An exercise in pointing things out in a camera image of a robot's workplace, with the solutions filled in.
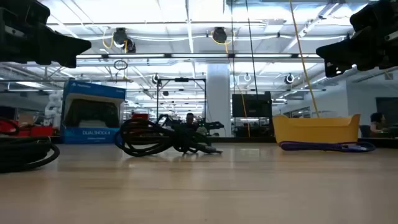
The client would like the yellow plastic bin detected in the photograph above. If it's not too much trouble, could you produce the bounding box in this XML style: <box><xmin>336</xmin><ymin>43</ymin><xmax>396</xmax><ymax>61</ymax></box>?
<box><xmin>272</xmin><ymin>113</ymin><xmax>361</xmax><ymax>144</ymax></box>

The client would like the blue DualShock controller box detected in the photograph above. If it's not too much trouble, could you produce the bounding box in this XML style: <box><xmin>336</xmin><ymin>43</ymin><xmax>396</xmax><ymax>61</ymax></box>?
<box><xmin>61</xmin><ymin>80</ymin><xmax>127</xmax><ymax>145</ymax></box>

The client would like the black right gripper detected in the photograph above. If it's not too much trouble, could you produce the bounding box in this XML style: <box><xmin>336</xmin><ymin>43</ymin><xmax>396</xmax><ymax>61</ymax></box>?
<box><xmin>316</xmin><ymin>0</ymin><xmax>398</xmax><ymax>78</ymax></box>

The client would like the person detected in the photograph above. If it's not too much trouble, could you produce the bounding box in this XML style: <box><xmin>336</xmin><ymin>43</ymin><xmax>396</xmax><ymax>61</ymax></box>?
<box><xmin>369</xmin><ymin>111</ymin><xmax>388</xmax><ymax>138</ymax></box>
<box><xmin>183</xmin><ymin>112</ymin><xmax>200</xmax><ymax>131</ymax></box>

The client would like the white square pillar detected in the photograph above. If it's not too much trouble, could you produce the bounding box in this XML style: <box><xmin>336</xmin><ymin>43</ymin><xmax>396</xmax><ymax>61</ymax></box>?
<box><xmin>206</xmin><ymin>63</ymin><xmax>233</xmax><ymax>138</ymax></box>

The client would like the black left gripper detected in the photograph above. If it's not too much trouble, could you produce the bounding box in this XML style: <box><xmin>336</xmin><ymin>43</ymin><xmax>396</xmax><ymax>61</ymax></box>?
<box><xmin>0</xmin><ymin>0</ymin><xmax>92</xmax><ymax>68</ymax></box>

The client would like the black hanging cable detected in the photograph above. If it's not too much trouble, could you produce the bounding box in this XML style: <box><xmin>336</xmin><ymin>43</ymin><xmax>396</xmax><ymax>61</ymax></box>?
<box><xmin>245</xmin><ymin>0</ymin><xmax>259</xmax><ymax>100</ymax></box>

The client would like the black tall stand frame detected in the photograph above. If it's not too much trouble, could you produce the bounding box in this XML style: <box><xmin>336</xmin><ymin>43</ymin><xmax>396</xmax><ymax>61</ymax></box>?
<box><xmin>156</xmin><ymin>77</ymin><xmax>207</xmax><ymax>125</ymax></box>

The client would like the white stacked object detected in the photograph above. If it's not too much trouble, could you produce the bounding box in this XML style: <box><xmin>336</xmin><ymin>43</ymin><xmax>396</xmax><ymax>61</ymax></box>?
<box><xmin>45</xmin><ymin>90</ymin><xmax>65</xmax><ymax>128</ymax></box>

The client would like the black background monitor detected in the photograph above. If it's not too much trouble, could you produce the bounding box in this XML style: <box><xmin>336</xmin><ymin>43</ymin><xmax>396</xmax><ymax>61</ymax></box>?
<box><xmin>231</xmin><ymin>93</ymin><xmax>273</xmax><ymax>118</ymax></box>

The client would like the yellow hanging cable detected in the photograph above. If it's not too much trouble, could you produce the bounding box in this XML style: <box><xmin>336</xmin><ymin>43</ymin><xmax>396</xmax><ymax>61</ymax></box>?
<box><xmin>289</xmin><ymin>0</ymin><xmax>320</xmax><ymax>118</ymax></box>

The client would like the purple braided USB-C cable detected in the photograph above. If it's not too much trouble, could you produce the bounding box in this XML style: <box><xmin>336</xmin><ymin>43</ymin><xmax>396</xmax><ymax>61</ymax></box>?
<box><xmin>279</xmin><ymin>141</ymin><xmax>377</xmax><ymax>153</ymax></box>

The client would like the black round USB-C cable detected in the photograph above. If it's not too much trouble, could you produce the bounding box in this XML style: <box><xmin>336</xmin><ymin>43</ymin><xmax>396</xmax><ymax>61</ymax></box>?
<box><xmin>0</xmin><ymin>136</ymin><xmax>61</xmax><ymax>174</ymax></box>

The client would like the red flat box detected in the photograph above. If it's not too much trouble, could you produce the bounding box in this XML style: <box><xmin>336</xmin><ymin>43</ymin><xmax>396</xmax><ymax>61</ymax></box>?
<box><xmin>14</xmin><ymin>125</ymin><xmax>55</xmax><ymax>138</ymax></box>

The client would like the black aluminium table frame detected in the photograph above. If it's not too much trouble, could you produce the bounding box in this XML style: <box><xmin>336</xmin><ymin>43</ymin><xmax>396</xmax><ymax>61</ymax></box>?
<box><xmin>51</xmin><ymin>136</ymin><xmax>398</xmax><ymax>149</ymax></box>

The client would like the black knotted USB-C cable bundle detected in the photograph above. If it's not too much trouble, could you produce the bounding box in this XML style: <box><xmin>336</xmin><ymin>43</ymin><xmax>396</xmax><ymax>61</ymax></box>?
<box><xmin>114</xmin><ymin>118</ymin><xmax>223</xmax><ymax>157</ymax></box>

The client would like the red round object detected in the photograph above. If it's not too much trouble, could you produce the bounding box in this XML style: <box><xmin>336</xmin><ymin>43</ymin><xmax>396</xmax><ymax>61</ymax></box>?
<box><xmin>0</xmin><ymin>119</ymin><xmax>20</xmax><ymax>136</ymax></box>

